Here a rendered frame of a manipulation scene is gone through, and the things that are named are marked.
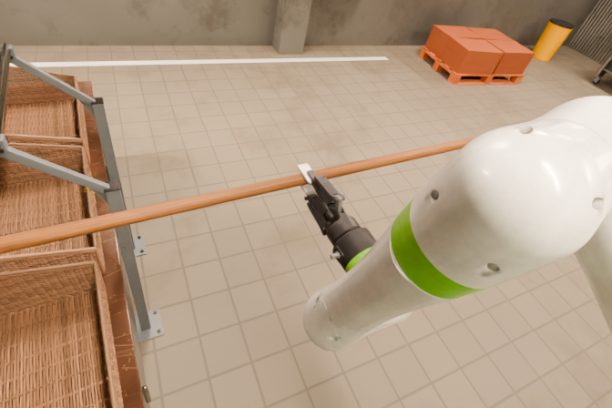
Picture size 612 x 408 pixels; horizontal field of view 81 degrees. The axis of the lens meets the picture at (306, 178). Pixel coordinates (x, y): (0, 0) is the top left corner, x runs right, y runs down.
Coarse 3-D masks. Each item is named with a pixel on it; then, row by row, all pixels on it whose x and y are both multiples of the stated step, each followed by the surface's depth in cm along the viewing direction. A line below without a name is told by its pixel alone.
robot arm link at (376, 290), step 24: (384, 240) 42; (360, 264) 49; (384, 264) 41; (336, 288) 55; (360, 288) 47; (384, 288) 42; (408, 288) 39; (312, 312) 61; (336, 312) 54; (360, 312) 49; (384, 312) 46; (312, 336) 61; (336, 336) 57; (360, 336) 57
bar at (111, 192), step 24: (0, 48) 112; (0, 72) 103; (0, 96) 96; (72, 96) 132; (0, 120) 90; (96, 120) 141; (0, 144) 85; (48, 168) 95; (96, 192) 108; (120, 192) 112; (120, 240) 124; (144, 312) 160; (144, 336) 169
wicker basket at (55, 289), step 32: (0, 288) 103; (32, 288) 109; (64, 288) 115; (96, 288) 108; (0, 320) 110; (64, 320) 113; (96, 320) 115; (0, 352) 104; (32, 352) 105; (64, 352) 107; (0, 384) 98; (32, 384) 100; (64, 384) 101; (96, 384) 102
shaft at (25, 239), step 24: (456, 144) 115; (336, 168) 95; (360, 168) 98; (216, 192) 80; (240, 192) 82; (264, 192) 86; (120, 216) 71; (144, 216) 73; (0, 240) 63; (24, 240) 64; (48, 240) 66
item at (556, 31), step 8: (552, 24) 553; (560, 24) 546; (568, 24) 557; (544, 32) 568; (552, 32) 555; (560, 32) 550; (568, 32) 550; (544, 40) 568; (552, 40) 560; (560, 40) 558; (536, 48) 581; (544, 48) 572; (552, 48) 568; (536, 56) 583; (544, 56) 578
